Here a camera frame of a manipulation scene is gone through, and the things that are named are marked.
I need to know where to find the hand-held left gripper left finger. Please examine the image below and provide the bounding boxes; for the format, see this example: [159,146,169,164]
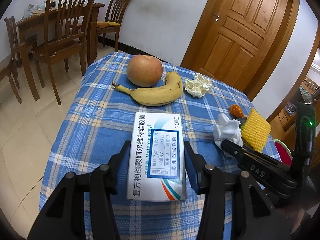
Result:
[27,140,132,240]

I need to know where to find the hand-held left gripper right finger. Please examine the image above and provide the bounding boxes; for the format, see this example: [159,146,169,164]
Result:
[183,141,293,240]

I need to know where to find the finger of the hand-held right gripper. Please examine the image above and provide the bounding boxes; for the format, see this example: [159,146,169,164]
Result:
[221,139,298,198]
[243,146,293,178]

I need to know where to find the red basin with green rim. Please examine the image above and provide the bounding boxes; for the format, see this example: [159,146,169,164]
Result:
[273,140,293,166]

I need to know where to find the large yellow foam fruit net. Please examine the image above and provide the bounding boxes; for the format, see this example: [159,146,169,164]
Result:
[241,108,272,153]

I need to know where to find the white medicine box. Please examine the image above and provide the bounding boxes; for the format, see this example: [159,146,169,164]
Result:
[126,112,187,202]

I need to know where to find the white sock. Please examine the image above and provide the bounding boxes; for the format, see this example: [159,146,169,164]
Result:
[213,113,243,150]

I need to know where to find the wooden bunk bed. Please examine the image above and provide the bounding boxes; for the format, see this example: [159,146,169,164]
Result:
[271,76,320,133]

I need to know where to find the blue plaid tablecloth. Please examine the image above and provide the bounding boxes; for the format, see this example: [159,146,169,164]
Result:
[39,52,282,240]

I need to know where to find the orange crinkled paper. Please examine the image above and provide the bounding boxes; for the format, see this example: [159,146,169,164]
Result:
[230,104,246,118]

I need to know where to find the yellow banana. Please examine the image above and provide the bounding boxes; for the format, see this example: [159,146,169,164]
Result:
[112,71,184,107]

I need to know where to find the crumpled cream paper ball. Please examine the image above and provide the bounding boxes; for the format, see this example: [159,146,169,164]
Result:
[184,73,213,98]

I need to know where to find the red apple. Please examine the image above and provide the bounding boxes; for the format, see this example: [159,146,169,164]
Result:
[126,54,163,87]

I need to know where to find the wooden panel door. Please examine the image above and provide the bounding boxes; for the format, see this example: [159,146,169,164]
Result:
[192,0,294,80]

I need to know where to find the yellow seat cushion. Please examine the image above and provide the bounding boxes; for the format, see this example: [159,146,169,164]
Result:
[96,21,120,28]

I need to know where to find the wooden chair with cushion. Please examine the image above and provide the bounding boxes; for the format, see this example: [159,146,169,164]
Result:
[95,0,134,52]

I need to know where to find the tall wooden chair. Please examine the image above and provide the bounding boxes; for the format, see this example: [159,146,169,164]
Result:
[30,0,107,105]

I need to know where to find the wooden dining table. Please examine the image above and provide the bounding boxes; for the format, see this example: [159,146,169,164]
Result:
[15,2,105,102]

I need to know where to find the clear plastic bag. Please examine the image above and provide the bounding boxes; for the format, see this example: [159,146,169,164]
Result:
[22,4,45,17]

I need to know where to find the wooden door frame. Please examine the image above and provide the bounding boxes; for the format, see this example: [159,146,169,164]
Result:
[180,0,300,100]

